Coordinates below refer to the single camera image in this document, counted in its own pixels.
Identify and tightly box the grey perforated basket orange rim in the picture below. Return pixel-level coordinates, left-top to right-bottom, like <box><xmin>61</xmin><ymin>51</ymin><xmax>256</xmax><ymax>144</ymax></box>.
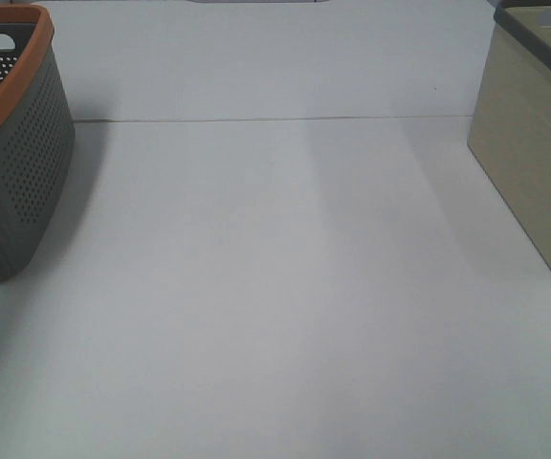
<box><xmin>0</xmin><ymin>4</ymin><xmax>76</xmax><ymax>282</ymax></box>

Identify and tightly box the beige basket grey rim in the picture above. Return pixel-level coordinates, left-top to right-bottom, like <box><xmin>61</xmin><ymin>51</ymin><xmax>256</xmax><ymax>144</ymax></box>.
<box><xmin>467</xmin><ymin>1</ymin><xmax>551</xmax><ymax>271</ymax></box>

